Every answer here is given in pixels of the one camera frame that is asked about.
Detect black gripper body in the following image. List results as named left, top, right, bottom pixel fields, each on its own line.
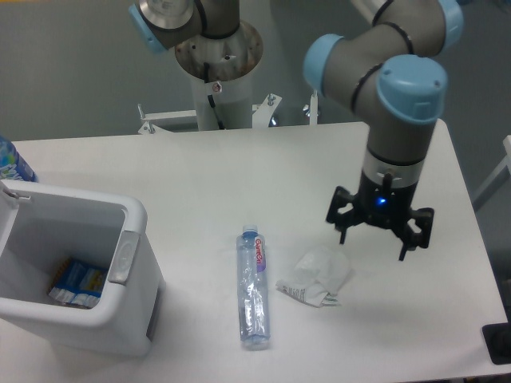
left=354, top=172, right=418, bottom=232

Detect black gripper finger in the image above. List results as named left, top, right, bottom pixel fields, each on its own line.
left=326, top=186, right=364, bottom=244
left=393, top=207, right=434, bottom=262

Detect white push-button trash can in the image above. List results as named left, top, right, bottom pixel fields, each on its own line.
left=1, top=180, right=165, bottom=356

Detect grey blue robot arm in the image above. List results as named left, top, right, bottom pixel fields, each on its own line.
left=129, top=1, right=464, bottom=252

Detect blue packets inside trash can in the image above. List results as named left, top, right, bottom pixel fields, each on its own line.
left=47, top=258, right=108, bottom=310

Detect crumpled white plastic wrapper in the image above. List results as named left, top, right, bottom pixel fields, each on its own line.
left=275, top=246, right=351, bottom=308

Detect clear plastic water bottle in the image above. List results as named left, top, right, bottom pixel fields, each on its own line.
left=236, top=224, right=271, bottom=351

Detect black device at table edge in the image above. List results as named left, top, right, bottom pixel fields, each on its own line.
left=482, top=322, right=510, bottom=365

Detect blue patterned bottle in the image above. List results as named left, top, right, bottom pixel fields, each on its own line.
left=1, top=136, right=38, bottom=182

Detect white frame at right edge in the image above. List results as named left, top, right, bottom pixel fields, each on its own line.
left=472, top=135, right=510, bottom=211

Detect white bolted bracket post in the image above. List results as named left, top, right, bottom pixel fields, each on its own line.
left=302, top=90, right=319, bottom=125

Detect white metal base bracket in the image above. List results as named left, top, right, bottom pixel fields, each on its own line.
left=137, top=93, right=283, bottom=135

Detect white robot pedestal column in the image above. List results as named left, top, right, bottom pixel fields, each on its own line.
left=174, top=21, right=263, bottom=111

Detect black cable on pedestal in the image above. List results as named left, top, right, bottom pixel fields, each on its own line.
left=202, top=61, right=225, bottom=131

